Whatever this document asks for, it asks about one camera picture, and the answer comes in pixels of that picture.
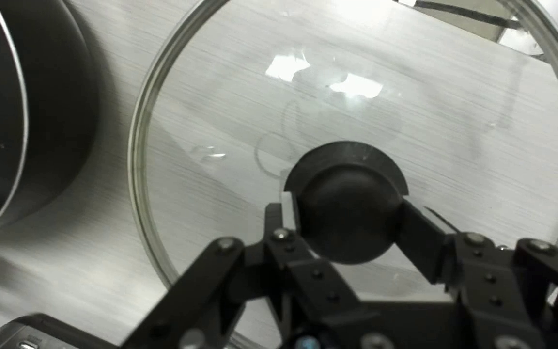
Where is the black pot with handles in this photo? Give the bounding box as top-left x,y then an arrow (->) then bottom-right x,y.
0,0 -> 100,244

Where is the glass lid with black knob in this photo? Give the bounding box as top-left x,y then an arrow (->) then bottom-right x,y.
126,0 -> 558,349

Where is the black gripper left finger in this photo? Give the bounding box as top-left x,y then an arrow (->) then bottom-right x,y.
122,189 -> 358,349

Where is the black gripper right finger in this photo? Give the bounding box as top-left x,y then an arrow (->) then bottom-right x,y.
397,197 -> 558,349

